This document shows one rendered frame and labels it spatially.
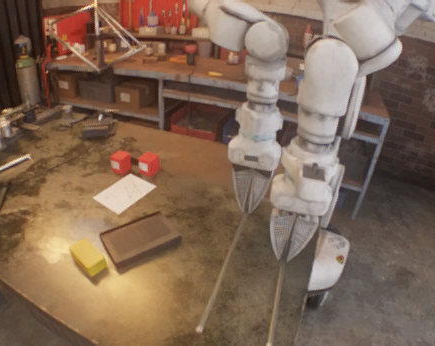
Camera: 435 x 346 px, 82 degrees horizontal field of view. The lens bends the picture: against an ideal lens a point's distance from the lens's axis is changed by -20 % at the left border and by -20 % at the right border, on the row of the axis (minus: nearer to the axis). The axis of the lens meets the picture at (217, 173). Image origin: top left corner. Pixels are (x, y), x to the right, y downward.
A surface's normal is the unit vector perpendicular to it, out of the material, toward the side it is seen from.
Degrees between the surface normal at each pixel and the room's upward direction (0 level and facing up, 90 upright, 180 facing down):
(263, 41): 88
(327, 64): 89
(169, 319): 0
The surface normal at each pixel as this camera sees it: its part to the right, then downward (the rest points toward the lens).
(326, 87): -0.28, 0.63
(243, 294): 0.06, -0.84
